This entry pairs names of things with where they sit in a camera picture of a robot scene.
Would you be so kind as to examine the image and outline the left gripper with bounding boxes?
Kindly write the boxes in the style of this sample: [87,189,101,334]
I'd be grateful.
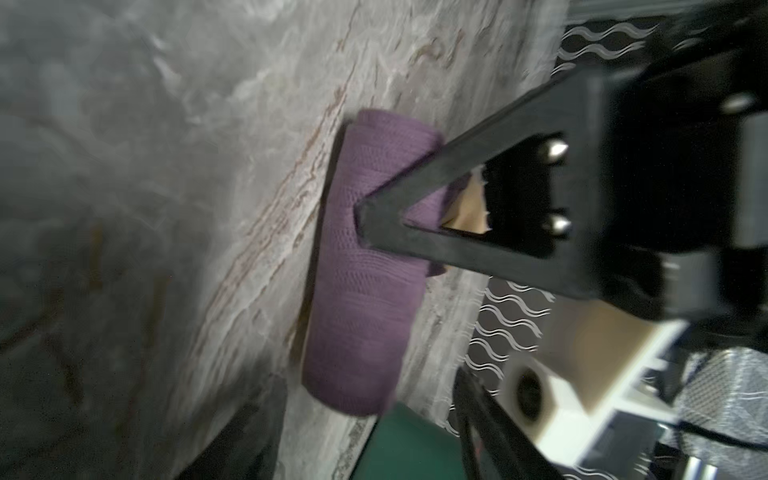
[355,1,767,352]

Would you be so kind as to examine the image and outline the purple striped sock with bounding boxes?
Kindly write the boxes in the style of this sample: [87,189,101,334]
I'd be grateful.
[302,109,445,417]

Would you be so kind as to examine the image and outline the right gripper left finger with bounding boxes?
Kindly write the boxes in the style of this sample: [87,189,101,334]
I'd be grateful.
[178,377,288,479]

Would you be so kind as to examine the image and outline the white mesh wall basket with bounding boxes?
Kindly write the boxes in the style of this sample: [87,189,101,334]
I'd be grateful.
[661,348,767,479]

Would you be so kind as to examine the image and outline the green divided plastic tray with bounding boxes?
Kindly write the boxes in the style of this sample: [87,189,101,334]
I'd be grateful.
[351,403,466,480]

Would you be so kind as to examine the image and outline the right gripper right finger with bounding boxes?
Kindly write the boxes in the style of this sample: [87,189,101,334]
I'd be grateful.
[453,366,562,480]

